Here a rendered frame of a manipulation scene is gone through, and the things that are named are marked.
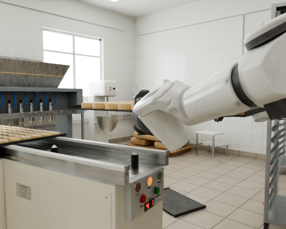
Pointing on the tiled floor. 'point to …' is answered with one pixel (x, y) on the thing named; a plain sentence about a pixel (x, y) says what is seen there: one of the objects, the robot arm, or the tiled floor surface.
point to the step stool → (211, 141)
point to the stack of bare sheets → (179, 203)
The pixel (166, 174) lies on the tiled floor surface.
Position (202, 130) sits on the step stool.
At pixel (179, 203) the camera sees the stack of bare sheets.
